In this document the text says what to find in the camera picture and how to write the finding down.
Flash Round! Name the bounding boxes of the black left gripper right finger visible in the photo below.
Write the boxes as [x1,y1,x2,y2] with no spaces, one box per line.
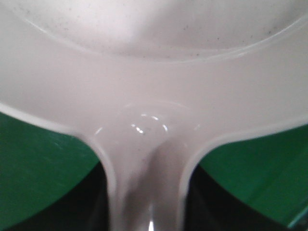
[185,166,289,231]

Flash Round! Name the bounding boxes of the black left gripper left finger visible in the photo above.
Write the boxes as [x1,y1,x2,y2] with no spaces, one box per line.
[6,163,109,231]

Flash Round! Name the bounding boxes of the pink plastic dustpan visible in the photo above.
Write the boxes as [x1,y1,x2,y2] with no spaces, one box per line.
[0,0,308,231]

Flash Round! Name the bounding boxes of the green conveyor belt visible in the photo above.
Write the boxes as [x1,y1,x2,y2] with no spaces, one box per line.
[0,107,308,231]

